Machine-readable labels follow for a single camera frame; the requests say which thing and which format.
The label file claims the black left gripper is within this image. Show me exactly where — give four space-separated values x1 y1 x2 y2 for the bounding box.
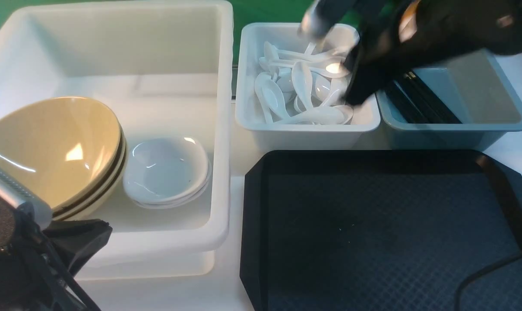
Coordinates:
0 197 113 311

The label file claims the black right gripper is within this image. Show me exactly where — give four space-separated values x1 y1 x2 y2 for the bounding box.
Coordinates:
342 0 434 106

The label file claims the beige noodle bowl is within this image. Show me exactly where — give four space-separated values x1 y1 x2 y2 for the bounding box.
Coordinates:
49 130 127 216
0 97 121 213

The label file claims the white square sauce dish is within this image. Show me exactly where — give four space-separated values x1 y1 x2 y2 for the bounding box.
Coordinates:
123 136 210 204

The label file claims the white ceramic soup spoon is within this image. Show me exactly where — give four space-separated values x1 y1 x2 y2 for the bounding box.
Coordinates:
274 107 345 125

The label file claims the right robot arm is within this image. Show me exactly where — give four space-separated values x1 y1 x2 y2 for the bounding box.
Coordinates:
342 0 522 106

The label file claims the lower beige bowl in tub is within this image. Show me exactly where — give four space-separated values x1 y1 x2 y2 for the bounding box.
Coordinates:
54 147 128 222

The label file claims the white spoon with bright bowl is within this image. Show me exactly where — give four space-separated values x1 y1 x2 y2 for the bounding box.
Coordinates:
267 56 352 79

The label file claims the beige noodle bowl in tub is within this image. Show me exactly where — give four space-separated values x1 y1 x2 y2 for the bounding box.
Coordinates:
49 130 127 216

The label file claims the bundle of black chopsticks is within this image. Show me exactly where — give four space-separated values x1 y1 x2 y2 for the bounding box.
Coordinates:
383 71 462 124

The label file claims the white spoon front of bin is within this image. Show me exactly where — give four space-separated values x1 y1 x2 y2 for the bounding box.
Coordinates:
332 105 354 125

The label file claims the white spoon of bin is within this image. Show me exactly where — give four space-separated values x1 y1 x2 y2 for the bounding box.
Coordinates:
291 61 313 110
253 72 291 124
332 105 354 125

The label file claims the white spoon centre of bin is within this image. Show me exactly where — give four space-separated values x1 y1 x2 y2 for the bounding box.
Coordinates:
291 61 313 110

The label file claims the white spoon bin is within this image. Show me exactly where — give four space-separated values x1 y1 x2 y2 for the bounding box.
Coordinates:
235 23 381 152

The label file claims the blue-grey chopstick bin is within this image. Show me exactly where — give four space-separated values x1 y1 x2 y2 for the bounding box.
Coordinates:
375 51 522 150

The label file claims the white sauce dish in tub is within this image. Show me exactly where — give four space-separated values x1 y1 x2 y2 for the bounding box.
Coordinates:
127 161 213 210

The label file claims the white spoon left of bin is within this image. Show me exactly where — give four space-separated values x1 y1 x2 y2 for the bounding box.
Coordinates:
253 72 291 124

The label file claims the black serving tray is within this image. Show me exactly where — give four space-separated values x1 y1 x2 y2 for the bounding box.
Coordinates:
240 150 522 311

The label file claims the large white plastic tub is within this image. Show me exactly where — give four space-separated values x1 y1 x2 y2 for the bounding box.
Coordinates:
0 0 234 279

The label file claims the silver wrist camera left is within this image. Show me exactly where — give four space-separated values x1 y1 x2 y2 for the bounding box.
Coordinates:
0 170 52 230

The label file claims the black cable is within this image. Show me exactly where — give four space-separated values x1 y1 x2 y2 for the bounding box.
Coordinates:
454 244 522 311

